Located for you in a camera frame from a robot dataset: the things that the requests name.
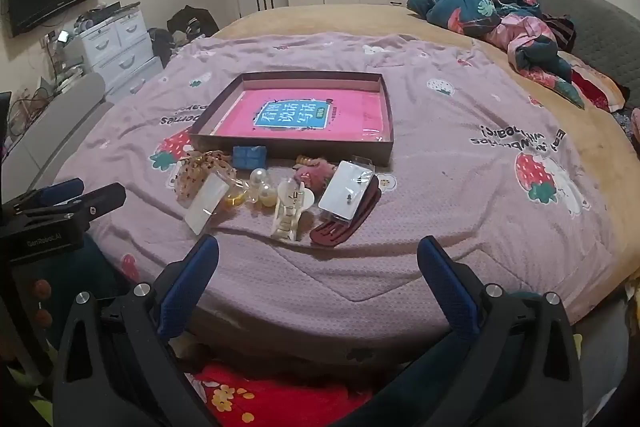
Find blue hair clip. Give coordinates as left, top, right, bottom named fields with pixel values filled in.
left=232, top=146, right=268, bottom=171

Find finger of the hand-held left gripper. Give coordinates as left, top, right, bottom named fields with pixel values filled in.
left=37, top=183, right=127, bottom=224
left=10, top=178, right=85, bottom=214

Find white card packet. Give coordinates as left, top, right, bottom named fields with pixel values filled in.
left=184, top=172, right=232, bottom=235

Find grey padded headboard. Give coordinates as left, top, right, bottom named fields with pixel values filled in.
left=515, top=0, right=640, bottom=102

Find dark brown shallow box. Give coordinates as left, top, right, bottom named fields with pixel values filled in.
left=189, top=71, right=396, bottom=168

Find person's left hand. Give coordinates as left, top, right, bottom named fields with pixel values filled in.
left=31, top=279, right=54, bottom=329

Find teal floral quilt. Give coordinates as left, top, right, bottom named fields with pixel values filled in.
left=406, top=0, right=586, bottom=110

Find tan bed sheet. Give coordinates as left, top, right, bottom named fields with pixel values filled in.
left=210, top=4, right=640, bottom=323

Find black bag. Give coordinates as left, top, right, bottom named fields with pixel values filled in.
left=166, top=5, right=221, bottom=38

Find cream claw clip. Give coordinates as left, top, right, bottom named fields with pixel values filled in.
left=270, top=178, right=316, bottom=242

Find red floral cloth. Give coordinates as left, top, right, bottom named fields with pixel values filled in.
left=185, top=359, right=373, bottom=427

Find pink book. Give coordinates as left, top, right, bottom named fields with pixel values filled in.
left=209, top=89, right=388, bottom=142

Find brown dotted organza bow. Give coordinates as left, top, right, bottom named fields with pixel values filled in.
left=172, top=150, right=236, bottom=210

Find tangle of cables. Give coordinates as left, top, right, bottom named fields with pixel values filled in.
left=10, top=77, right=66, bottom=122

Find yellow hair ties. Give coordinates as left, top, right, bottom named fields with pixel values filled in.
left=220, top=189, right=248, bottom=210

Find clear earring card packet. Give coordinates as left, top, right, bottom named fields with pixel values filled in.
left=317, top=157, right=376, bottom=224

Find dark cloth pile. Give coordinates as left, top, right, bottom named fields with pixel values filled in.
left=147, top=28, right=173, bottom=68

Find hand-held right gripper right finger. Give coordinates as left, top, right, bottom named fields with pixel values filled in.
left=416, top=235, right=585, bottom=427

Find pearl hair tie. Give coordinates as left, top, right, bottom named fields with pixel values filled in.
left=248, top=168, right=278, bottom=208

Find maroon hair clip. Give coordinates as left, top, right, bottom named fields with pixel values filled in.
left=309, top=177, right=382, bottom=249

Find yellow-green cloth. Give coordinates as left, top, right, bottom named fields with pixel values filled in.
left=0, top=357, right=56, bottom=427

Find white drawer cabinet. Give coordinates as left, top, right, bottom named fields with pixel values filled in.
left=75, top=4, right=163, bottom=102

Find dark striped cloth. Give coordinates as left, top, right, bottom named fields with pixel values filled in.
left=542, top=14, right=578, bottom=55

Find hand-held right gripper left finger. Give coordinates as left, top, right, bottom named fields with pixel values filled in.
left=52, top=234, right=221, bottom=427

